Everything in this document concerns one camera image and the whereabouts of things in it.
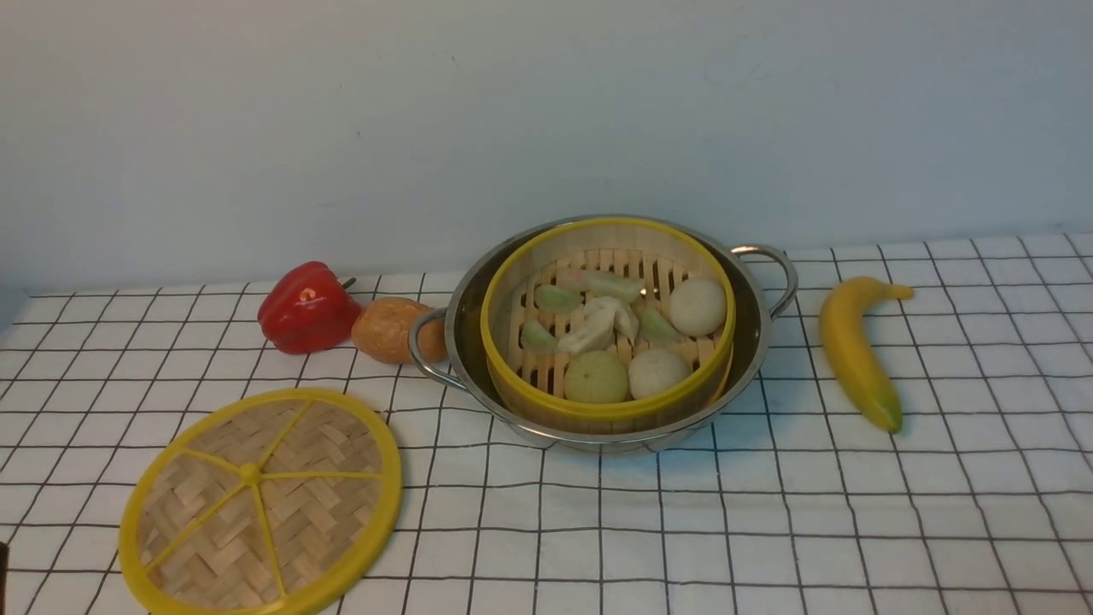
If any yellow bamboo steamer basket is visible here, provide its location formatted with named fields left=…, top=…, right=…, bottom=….
left=477, top=217, right=734, bottom=435

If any yellow woven steamer lid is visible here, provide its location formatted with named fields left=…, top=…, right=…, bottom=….
left=118, top=388, right=406, bottom=614

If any stainless steel pot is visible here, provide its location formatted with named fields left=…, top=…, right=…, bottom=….
left=410, top=215, right=799, bottom=456

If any green dumpling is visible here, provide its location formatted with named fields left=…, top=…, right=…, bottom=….
left=534, top=284, right=584, bottom=314

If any pink dumpling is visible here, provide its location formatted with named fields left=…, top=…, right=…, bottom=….
left=553, top=267, right=591, bottom=293

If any white folded dumpling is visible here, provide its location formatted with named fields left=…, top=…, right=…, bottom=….
left=557, top=296, right=640, bottom=355

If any greenish round bun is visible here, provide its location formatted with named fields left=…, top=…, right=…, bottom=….
left=563, top=350, right=628, bottom=404

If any white round bun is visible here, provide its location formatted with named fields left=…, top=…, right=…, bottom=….
left=628, top=348, right=692, bottom=400
left=666, top=277, right=728, bottom=338

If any brown potato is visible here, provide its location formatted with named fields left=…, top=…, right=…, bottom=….
left=351, top=296, right=447, bottom=365

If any red bell pepper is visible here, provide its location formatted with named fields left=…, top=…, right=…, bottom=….
left=256, top=261, right=363, bottom=354

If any yellow banana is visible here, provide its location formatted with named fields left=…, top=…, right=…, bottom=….
left=819, top=276, right=915, bottom=435

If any white checkered tablecloth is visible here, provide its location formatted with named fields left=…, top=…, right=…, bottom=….
left=1, top=232, right=1092, bottom=614

